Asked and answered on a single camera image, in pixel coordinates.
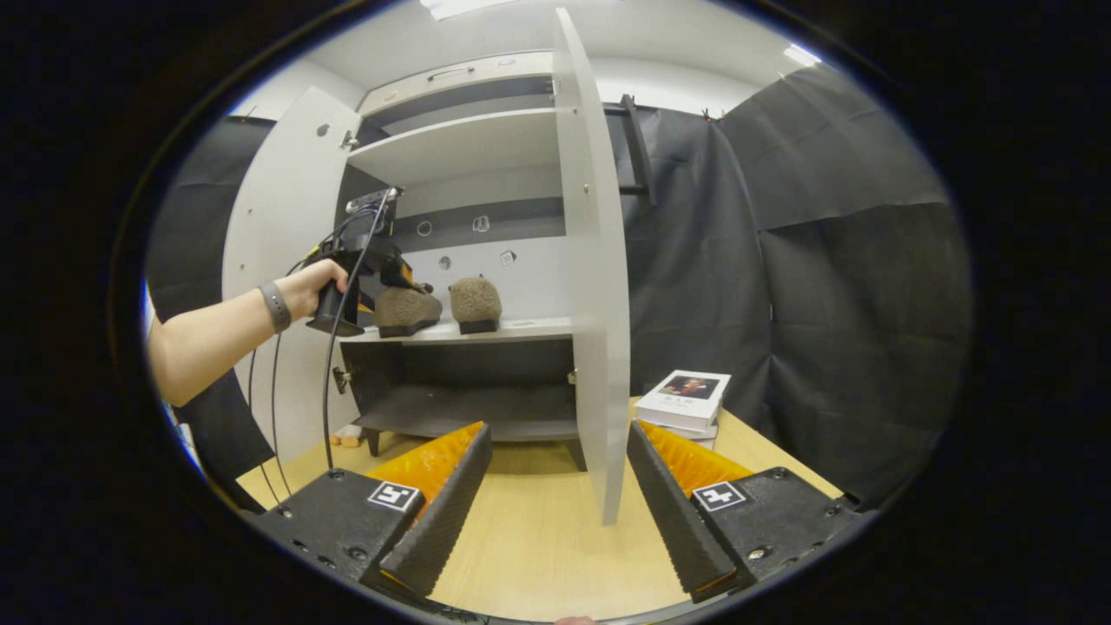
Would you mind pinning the rectangular ceiling light panel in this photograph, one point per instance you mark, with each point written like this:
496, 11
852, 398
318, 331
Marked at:
801, 55
469, 7

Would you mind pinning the black metal frame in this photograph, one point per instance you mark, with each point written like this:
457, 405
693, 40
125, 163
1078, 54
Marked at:
638, 148

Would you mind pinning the white plush duck toy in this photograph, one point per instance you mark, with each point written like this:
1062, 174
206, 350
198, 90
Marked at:
347, 437

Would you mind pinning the white cabinet door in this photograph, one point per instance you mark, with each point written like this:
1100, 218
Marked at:
599, 304
286, 200

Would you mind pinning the white shoe cabinet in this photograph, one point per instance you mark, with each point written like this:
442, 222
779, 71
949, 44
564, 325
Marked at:
451, 148

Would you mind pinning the grey wrist band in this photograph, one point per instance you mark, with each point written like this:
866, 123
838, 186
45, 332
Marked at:
276, 305

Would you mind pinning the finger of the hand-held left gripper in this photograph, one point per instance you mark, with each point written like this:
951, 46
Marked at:
401, 279

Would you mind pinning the black backdrop cloth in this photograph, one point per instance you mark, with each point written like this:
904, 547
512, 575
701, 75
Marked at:
825, 304
195, 217

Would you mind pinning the plain white book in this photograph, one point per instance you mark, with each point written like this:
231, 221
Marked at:
694, 434

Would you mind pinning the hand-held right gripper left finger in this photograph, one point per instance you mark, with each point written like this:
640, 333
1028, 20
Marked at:
451, 512

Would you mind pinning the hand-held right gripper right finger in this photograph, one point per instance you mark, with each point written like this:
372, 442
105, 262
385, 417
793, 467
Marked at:
668, 512

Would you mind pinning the brown suede shoe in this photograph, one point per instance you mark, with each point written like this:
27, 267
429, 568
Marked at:
408, 308
476, 304

